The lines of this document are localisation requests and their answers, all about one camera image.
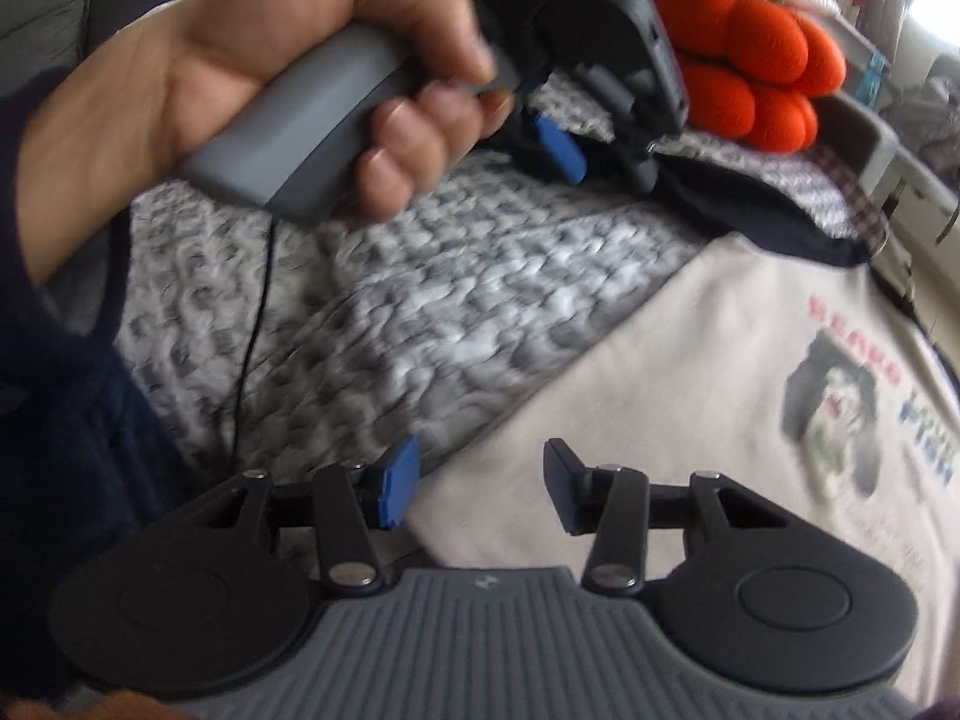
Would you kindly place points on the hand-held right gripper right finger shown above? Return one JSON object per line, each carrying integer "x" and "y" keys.
{"x": 561, "y": 487}

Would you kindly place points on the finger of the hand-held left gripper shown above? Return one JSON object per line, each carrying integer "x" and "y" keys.
{"x": 634, "y": 142}
{"x": 561, "y": 150}

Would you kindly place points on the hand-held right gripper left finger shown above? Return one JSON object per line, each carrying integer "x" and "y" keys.
{"x": 397, "y": 484}

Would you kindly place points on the black top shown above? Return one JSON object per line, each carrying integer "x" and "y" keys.
{"x": 750, "y": 210}

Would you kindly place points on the beige printed sweatshirt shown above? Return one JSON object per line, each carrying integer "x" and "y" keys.
{"x": 675, "y": 390}

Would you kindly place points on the person's left forearm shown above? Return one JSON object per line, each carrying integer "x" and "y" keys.
{"x": 45, "y": 427}

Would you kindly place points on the person's left hand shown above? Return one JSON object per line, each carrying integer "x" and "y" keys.
{"x": 187, "y": 67}

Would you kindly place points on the orange plush cushion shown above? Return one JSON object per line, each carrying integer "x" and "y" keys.
{"x": 750, "y": 37}

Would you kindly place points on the grey checked quilt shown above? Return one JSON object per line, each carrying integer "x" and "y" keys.
{"x": 450, "y": 277}

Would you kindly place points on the teal bag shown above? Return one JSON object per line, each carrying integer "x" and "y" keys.
{"x": 875, "y": 75}

